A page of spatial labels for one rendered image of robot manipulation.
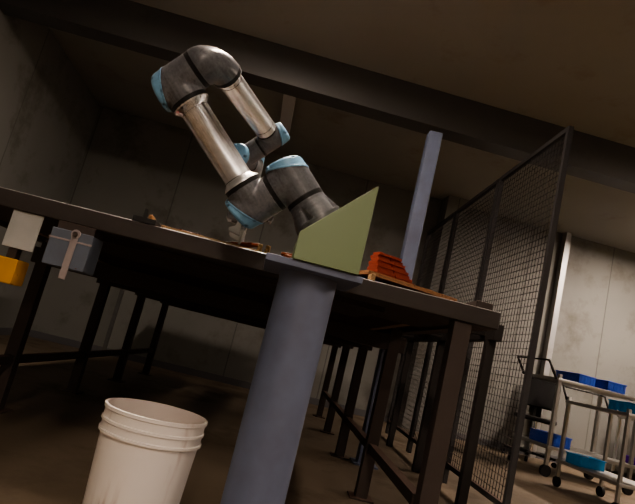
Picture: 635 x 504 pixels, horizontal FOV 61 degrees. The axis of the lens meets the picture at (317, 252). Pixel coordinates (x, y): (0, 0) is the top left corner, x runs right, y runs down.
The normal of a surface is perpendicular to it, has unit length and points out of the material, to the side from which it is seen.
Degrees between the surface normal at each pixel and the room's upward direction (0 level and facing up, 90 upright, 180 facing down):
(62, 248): 90
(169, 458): 93
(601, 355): 90
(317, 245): 90
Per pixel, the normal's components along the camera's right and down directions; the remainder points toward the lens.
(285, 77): 0.11, -0.15
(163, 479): 0.60, 0.06
